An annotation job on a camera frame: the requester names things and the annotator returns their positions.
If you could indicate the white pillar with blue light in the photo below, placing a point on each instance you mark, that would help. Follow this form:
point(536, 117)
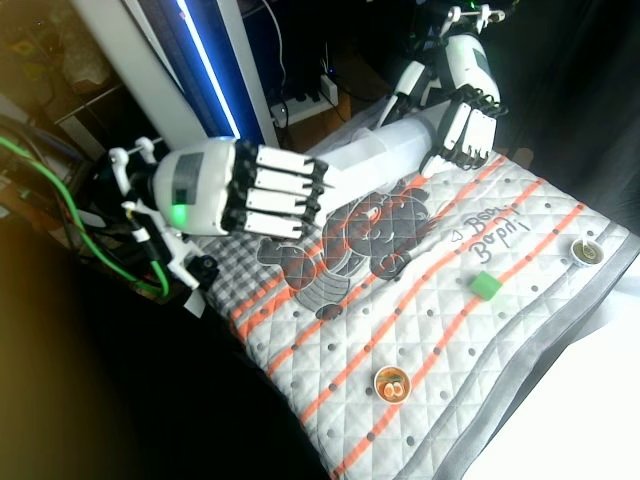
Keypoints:
point(150, 65)

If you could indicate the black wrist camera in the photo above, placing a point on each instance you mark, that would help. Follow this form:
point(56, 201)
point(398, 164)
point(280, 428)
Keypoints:
point(206, 270)

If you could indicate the grey quilt with printed bear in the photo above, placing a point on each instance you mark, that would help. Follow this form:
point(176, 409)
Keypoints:
point(425, 350)

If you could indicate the green toy cylinder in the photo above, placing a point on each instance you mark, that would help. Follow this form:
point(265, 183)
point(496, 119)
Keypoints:
point(484, 286)

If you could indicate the small toy soup bowl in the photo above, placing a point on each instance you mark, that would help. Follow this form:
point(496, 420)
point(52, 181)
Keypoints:
point(587, 251)

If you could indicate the toy noodle bowl with egg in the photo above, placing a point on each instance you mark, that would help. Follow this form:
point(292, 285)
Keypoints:
point(392, 385)

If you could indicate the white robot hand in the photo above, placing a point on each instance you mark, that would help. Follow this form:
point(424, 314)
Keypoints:
point(200, 185)
point(472, 65)

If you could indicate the black curtain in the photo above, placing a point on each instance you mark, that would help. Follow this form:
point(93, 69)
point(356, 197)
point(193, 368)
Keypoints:
point(575, 100)

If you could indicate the white power strip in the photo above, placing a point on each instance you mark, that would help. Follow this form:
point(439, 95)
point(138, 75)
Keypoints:
point(300, 110)

